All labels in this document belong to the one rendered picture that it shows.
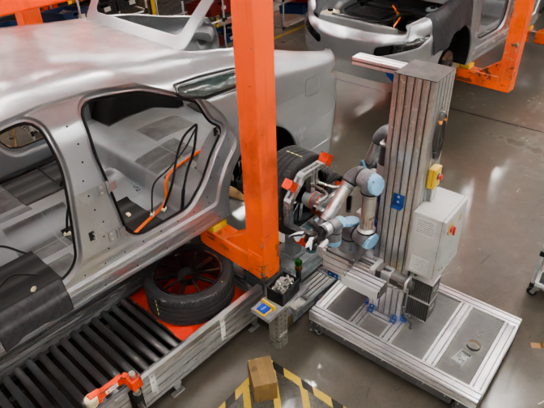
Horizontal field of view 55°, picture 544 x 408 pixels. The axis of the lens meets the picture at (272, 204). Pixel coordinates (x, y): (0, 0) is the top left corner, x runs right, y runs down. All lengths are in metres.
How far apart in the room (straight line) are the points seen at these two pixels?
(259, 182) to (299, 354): 1.39
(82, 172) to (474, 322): 2.83
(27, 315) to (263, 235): 1.48
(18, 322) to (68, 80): 1.37
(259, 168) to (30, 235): 1.73
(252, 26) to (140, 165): 1.83
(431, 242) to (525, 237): 2.15
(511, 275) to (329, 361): 1.81
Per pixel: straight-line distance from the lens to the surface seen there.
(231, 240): 3.85
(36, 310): 3.35
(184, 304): 3.72
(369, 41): 6.05
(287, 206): 3.81
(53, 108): 3.09
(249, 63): 2.93
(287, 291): 3.63
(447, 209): 3.34
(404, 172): 3.24
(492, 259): 5.03
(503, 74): 6.89
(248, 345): 4.06
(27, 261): 3.91
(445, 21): 6.13
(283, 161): 3.83
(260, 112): 3.04
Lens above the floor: 3.11
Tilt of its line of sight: 35 degrees down
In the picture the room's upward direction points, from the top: 2 degrees counter-clockwise
